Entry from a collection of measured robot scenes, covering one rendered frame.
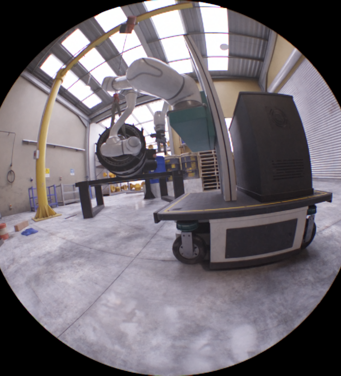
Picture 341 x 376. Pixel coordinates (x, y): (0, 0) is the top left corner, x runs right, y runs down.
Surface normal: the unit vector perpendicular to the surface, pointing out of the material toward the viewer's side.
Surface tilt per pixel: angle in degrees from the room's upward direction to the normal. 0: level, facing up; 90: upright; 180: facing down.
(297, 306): 0
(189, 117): 90
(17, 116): 90
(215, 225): 90
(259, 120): 90
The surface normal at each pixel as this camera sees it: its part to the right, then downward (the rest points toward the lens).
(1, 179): 0.97, -0.10
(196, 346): -0.11, -0.99
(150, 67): 0.39, 0.54
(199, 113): -0.31, 0.08
